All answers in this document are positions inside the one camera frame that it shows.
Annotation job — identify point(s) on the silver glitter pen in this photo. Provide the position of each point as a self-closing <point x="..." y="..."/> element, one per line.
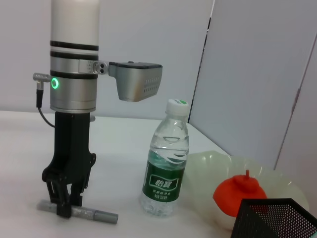
<point x="99" y="215"/>

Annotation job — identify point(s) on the translucent wavy fruit plate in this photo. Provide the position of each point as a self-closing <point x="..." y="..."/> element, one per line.
<point x="210" y="168"/>

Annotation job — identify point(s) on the black mesh pen holder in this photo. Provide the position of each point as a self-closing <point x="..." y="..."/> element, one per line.
<point x="247" y="223"/>

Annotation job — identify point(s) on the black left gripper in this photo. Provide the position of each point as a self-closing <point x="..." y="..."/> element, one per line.
<point x="71" y="143"/>

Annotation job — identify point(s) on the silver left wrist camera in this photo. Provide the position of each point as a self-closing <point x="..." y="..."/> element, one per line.
<point x="133" y="79"/>

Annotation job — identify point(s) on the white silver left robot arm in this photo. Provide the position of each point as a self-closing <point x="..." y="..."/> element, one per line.
<point x="74" y="24"/>

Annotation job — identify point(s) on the clear water bottle green label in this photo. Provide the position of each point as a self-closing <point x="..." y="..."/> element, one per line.
<point x="163" y="181"/>

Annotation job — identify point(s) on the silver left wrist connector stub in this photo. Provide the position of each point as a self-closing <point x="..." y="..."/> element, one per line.
<point x="92" y="118"/>

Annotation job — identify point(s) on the red-orange toy orange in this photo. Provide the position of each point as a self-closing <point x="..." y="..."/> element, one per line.
<point x="230" y="193"/>

